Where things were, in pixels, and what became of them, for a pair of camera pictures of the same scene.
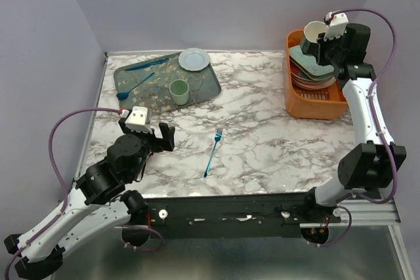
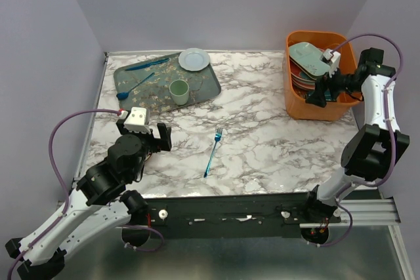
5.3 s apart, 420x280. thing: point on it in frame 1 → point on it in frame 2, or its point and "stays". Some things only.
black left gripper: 162,144 stays
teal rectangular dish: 307,64 stays
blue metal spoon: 123,95 stays
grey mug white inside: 309,44 → 327,95
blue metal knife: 145,66 stays
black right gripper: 323,44 → 317,98
